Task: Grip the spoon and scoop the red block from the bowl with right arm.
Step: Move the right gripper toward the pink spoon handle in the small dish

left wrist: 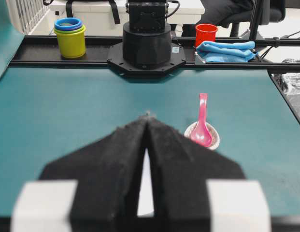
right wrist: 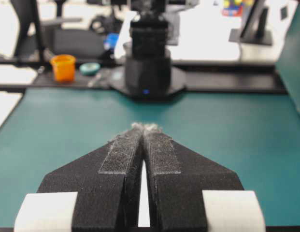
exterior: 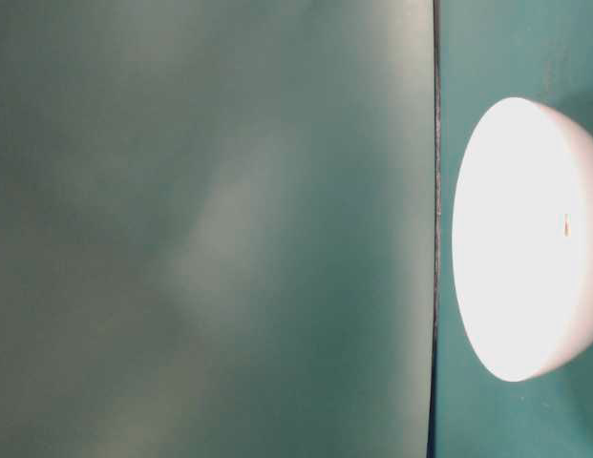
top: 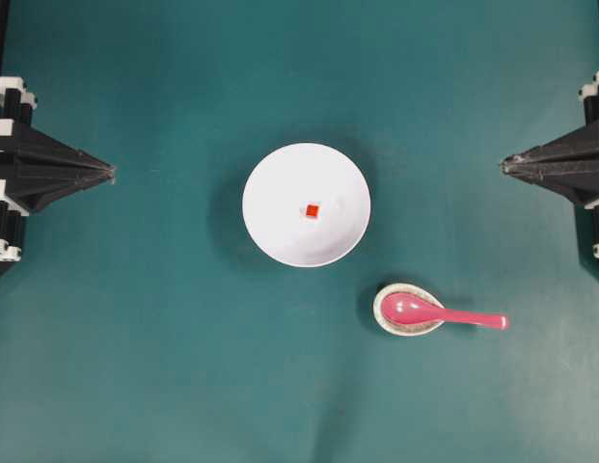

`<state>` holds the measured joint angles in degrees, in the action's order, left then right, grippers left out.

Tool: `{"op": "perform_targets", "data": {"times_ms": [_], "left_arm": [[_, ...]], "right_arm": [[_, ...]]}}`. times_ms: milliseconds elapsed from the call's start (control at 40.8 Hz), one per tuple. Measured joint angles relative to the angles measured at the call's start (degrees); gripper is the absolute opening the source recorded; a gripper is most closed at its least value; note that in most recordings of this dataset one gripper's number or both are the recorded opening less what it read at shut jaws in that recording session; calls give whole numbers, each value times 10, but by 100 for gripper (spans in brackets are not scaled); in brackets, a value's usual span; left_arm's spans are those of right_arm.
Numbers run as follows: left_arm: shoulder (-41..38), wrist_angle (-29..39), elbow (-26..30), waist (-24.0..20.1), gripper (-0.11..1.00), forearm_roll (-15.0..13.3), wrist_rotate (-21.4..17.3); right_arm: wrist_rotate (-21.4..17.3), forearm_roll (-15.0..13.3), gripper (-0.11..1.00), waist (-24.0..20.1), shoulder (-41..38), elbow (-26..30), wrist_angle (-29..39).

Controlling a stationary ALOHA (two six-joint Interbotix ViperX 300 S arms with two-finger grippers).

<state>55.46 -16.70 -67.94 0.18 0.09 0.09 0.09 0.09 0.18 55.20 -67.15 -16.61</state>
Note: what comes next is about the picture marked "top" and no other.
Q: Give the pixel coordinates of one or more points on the white round bowl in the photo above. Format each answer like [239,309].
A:
[280,187]

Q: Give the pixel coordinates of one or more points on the small red block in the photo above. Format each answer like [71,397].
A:
[312,211]

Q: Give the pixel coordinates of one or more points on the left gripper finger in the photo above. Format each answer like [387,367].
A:
[32,145]
[36,188]

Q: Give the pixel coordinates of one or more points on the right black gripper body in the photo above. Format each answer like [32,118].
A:
[588,95]

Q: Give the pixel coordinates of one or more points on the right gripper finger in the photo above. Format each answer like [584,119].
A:
[580,144]
[573,181]

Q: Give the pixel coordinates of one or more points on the pink plastic spoon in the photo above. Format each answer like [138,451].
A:
[406,308]

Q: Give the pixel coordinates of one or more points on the speckled egg-shaped spoon rest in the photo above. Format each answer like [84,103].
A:
[404,330]

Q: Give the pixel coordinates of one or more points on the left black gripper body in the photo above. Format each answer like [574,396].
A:
[16,106]

